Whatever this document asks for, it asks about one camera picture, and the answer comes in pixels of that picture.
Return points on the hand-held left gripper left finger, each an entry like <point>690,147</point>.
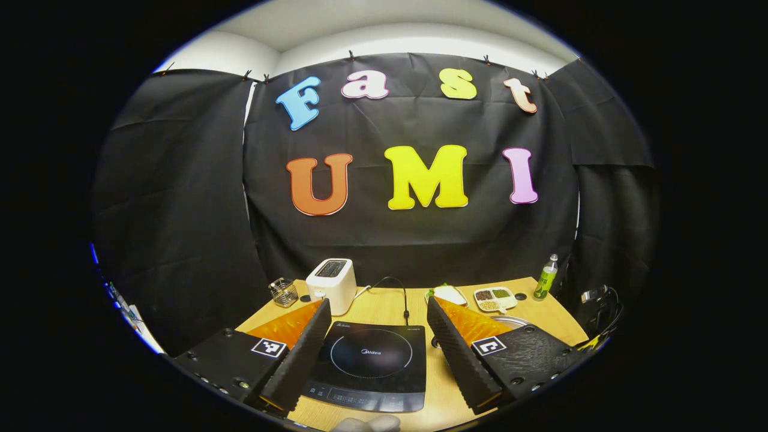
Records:
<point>303,354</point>

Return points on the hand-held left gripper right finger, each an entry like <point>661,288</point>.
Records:
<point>459,354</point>

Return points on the black induction cooktop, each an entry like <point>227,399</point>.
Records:
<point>372,360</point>

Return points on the white rectangular plate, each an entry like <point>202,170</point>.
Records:
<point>461,300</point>

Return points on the pile of pale beans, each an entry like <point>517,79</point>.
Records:
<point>489,305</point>

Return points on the pile of dark red beans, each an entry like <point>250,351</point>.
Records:
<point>484,295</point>

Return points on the white toaster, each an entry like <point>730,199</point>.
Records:
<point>333,291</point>

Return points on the white divided tray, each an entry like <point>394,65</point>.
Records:
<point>510,303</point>

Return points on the pile of green beans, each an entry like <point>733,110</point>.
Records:
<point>501,293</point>

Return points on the green label drink bottle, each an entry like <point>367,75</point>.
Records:
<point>545,282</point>

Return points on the black backdrop cloth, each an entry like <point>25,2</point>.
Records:
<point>414,240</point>

